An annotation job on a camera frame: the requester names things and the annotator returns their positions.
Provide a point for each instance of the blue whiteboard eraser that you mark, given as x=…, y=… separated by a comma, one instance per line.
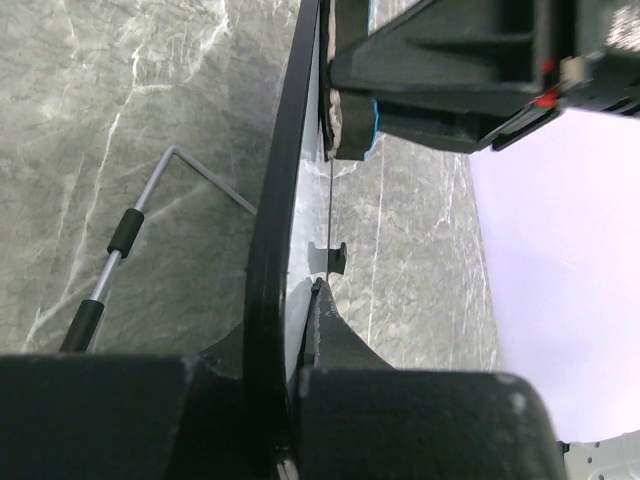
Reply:
x=350, y=121

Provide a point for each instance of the black-framed small whiteboard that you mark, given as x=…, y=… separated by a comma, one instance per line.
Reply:
x=280, y=210

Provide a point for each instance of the metal wire whiteboard stand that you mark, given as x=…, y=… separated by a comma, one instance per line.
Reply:
x=86, y=321

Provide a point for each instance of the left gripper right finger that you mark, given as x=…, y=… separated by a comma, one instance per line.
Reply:
x=359, y=418

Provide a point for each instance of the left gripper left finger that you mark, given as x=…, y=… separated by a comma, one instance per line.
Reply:
x=122, y=416

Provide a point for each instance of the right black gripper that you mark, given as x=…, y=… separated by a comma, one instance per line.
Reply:
x=461, y=76

